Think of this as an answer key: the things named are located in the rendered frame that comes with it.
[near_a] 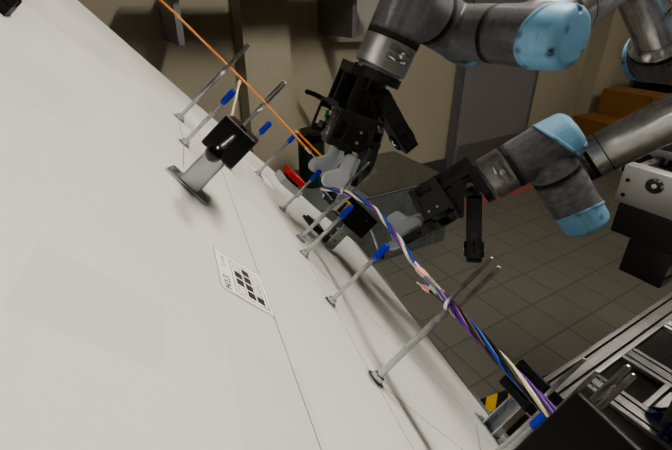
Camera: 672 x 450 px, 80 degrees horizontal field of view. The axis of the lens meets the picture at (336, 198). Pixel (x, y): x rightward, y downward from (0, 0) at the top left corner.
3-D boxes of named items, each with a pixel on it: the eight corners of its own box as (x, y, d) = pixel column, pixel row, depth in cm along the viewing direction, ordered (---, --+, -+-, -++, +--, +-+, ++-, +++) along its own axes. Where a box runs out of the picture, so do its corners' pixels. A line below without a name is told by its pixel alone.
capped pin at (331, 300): (326, 302, 41) (386, 242, 40) (323, 294, 42) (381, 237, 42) (336, 310, 41) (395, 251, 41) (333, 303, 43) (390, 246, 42)
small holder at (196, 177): (141, 179, 29) (210, 107, 29) (175, 165, 38) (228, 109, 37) (192, 222, 30) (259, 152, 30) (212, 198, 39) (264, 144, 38)
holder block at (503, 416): (528, 464, 56) (580, 415, 55) (491, 441, 49) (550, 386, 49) (504, 434, 60) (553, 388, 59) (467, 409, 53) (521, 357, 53)
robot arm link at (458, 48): (505, 76, 58) (458, 48, 52) (449, 67, 67) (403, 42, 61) (529, 21, 57) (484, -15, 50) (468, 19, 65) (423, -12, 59)
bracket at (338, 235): (335, 256, 67) (356, 234, 66) (326, 249, 65) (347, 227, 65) (324, 241, 70) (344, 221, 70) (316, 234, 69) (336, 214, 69)
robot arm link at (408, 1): (470, -24, 52) (427, -59, 47) (432, 58, 55) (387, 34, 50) (431, -27, 58) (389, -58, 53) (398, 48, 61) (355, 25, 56)
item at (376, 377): (376, 375, 35) (493, 261, 35) (386, 392, 34) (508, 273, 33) (363, 367, 34) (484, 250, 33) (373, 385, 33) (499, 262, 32)
